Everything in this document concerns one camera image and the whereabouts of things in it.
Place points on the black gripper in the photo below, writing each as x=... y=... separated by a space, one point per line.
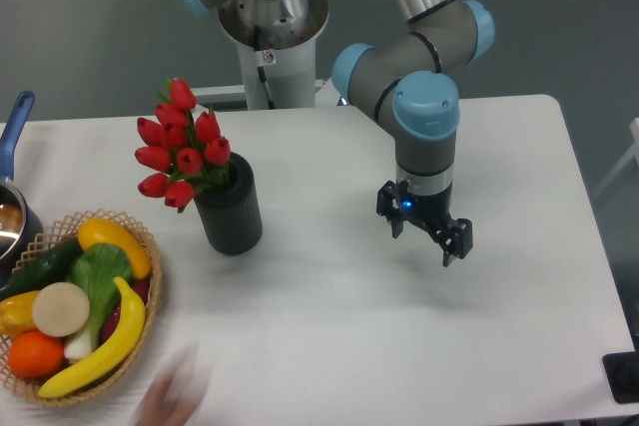
x=431 y=213

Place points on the red tulip bouquet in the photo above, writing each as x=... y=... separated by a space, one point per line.
x=185 y=149

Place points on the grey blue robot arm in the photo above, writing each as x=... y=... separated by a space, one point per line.
x=405 y=89

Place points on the dark grey ribbed vase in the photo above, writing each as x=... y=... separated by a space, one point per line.
x=231 y=217

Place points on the blurred person hand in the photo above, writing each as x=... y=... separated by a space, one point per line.
x=176 y=392

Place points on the black device at edge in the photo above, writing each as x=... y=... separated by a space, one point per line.
x=622 y=374

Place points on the dark red vegetable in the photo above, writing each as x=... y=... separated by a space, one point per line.
x=141 y=287

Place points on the yellow banana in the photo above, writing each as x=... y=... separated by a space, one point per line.
x=109 y=355

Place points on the green bok choy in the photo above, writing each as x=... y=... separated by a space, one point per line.
x=94 y=272

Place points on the woven wicker basket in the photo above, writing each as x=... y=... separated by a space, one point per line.
x=60 y=231

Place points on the beige round disc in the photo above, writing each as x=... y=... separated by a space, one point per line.
x=60 y=309

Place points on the dark green cucumber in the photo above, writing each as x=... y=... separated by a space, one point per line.
x=50 y=266

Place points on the orange fruit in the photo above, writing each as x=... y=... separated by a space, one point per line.
x=34 y=354

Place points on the yellow bell pepper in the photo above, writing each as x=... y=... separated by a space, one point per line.
x=16 y=314

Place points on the white frame at right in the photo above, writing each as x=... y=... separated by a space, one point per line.
x=627 y=163

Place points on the blue handled saucepan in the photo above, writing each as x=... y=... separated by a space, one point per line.
x=19 y=224

